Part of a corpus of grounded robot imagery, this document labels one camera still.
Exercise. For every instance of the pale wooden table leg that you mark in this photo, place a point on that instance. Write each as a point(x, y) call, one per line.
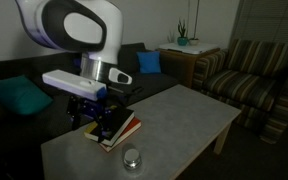
point(222, 138)

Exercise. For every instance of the green potted plant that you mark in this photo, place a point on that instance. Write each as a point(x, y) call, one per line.
point(182, 28)

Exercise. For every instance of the teal cushion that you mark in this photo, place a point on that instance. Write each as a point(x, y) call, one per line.
point(15, 95)

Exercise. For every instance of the striped armchair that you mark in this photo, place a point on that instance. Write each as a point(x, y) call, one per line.
point(247, 86)

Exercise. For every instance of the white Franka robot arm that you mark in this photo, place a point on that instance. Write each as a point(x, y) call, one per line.
point(84, 30)

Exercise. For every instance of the teal plant pot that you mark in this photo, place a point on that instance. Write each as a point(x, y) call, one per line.
point(182, 41)

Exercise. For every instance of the blue cushion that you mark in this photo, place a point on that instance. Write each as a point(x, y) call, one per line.
point(149, 62)

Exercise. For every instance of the dark grey sofa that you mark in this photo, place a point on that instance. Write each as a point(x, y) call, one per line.
point(150, 81)

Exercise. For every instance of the black book with yellow spine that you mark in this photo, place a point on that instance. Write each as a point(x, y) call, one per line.
point(117, 121)

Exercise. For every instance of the wooden side table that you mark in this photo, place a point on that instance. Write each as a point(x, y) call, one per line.
point(180, 65)

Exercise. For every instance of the white flat board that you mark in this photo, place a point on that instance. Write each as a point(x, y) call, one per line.
point(190, 48)

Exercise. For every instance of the round silver metal container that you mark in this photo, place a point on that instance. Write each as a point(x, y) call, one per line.
point(132, 166)

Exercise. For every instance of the red book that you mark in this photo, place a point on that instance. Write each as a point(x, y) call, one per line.
point(130, 129)

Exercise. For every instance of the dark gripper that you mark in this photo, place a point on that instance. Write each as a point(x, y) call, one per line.
point(92, 106)

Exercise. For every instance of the small white pot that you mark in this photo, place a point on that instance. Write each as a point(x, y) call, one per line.
point(194, 42)

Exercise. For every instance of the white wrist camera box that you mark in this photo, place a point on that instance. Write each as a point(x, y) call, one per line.
point(70, 83)

